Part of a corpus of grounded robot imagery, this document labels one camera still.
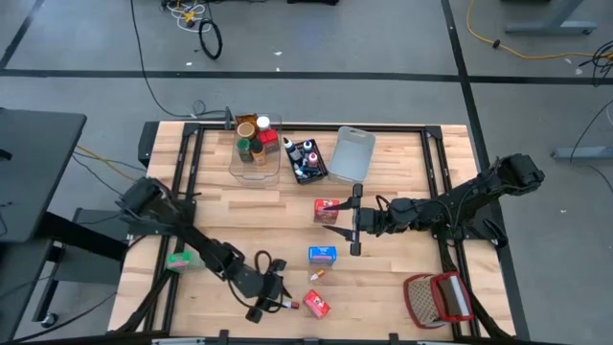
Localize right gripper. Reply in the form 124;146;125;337
322;183;392;257

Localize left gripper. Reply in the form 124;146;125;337
232;261;294;323

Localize small red cereal box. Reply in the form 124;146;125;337
312;197;341;225

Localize Froot Loops cereal box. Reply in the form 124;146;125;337
302;288;332;320

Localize blue Rice Krispies box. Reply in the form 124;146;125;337
307;245;338;267

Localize black food colour bottle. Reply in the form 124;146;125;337
282;137;304;164

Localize green cereal box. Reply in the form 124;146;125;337
166;249;206;275

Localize red lid spice tin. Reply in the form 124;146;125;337
259;127;280;153

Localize white plastic bin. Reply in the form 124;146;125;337
327;126;377;186

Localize clear plastic bin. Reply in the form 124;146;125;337
228;113;283;187

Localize red mesh basket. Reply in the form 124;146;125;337
402;269;475;330

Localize grey table leg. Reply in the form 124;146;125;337
550;146;613;161
504;0;598;36

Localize black desk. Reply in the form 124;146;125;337
0;107;88;244

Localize black aluminium table frame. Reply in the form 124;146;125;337
107;120;533;345

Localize coiled black cable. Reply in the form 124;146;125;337
197;17;224;61

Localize yellow extension cable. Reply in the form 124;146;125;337
465;0;613;62

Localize tangled white yellow cables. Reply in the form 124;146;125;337
160;0;213;35

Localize black floor cable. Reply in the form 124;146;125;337
128;0;227;120

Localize black cable bundle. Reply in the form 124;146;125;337
569;40;613;164

